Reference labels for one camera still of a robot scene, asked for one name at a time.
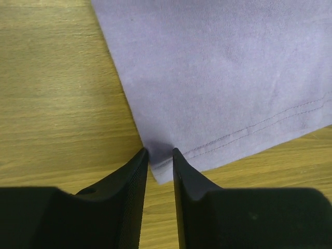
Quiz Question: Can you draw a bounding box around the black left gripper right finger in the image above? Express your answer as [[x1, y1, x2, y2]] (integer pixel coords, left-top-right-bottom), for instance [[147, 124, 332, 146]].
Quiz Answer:
[[173, 149, 331, 248]]

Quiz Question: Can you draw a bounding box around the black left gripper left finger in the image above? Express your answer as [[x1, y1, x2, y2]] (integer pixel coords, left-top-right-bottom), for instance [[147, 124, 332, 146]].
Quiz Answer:
[[1, 149, 148, 248]]

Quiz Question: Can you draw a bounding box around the lavender t shirt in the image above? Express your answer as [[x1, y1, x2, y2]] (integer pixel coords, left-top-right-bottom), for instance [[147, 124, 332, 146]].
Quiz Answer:
[[92, 0, 331, 184]]

